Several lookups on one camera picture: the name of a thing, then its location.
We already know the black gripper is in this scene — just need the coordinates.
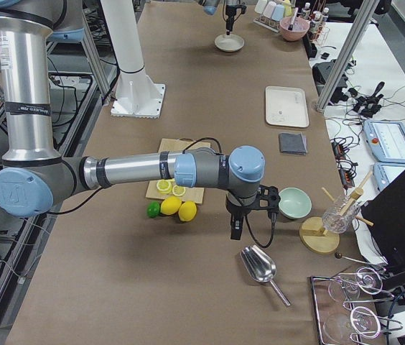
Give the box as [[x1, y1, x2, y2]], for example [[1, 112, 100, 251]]
[[225, 193, 256, 240], [224, 0, 241, 35]]

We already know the white round plate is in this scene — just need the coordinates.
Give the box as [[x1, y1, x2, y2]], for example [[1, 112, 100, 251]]
[[214, 34, 245, 52]]

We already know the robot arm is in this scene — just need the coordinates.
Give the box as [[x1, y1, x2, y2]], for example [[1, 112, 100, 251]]
[[0, 1, 265, 239], [195, 0, 246, 35]]

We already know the cream rabbit tray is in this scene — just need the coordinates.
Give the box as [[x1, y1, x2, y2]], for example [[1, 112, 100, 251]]
[[265, 86, 309, 128]]

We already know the white cup rack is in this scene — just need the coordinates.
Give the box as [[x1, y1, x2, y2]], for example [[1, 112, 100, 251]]
[[253, 14, 279, 32]]

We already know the white cup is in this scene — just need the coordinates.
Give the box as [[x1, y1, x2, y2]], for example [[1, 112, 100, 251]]
[[263, 1, 276, 19]]

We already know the blue cup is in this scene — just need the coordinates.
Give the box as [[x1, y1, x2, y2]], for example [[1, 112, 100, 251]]
[[271, 4, 284, 22]]

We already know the metal scoop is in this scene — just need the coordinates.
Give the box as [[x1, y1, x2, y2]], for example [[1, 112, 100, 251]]
[[240, 245, 291, 307]]

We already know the wooden cutting board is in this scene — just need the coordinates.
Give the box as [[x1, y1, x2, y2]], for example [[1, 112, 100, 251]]
[[158, 138, 211, 204]]

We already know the yellow lemon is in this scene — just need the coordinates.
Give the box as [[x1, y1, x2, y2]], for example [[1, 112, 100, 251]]
[[160, 195, 182, 216], [178, 201, 197, 222]]

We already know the mint green bowl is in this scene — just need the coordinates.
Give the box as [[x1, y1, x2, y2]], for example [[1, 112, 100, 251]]
[[279, 187, 312, 219]]

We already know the metal muddler tool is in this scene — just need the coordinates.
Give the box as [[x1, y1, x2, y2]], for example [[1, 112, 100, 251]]
[[288, 7, 299, 31]]

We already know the lemon slice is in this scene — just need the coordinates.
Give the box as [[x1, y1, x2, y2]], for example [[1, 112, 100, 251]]
[[156, 179, 173, 194], [172, 185, 186, 197]]

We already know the pink bowl with ice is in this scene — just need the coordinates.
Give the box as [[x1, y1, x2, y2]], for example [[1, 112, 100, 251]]
[[279, 17, 309, 42]]

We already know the wooden mug tree stand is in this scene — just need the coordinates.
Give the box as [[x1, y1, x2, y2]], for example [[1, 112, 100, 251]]
[[299, 170, 374, 254]]

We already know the green lime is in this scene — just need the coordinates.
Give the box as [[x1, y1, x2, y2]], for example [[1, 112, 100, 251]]
[[146, 201, 161, 219]]

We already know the glass cup on stand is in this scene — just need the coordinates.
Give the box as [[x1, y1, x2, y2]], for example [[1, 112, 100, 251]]
[[322, 195, 360, 234]]

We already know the grey folded cloth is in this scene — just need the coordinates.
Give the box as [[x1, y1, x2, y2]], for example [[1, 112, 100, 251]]
[[279, 132, 307, 155]]

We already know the wine glass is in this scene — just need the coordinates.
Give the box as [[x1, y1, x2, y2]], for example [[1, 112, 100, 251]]
[[327, 267, 383, 302], [323, 306, 381, 344]]

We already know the blue teach pendant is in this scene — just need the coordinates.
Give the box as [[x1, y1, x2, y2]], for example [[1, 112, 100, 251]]
[[373, 162, 405, 191], [363, 119, 405, 164]]

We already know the black monitor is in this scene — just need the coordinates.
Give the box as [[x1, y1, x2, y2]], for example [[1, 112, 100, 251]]
[[361, 170, 405, 268]]

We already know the white pillar mount base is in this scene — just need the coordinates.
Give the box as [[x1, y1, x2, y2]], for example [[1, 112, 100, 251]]
[[101, 0, 166, 119]]

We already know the aluminium frame post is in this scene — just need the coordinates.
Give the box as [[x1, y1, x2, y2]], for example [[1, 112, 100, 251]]
[[316, 0, 379, 113]]

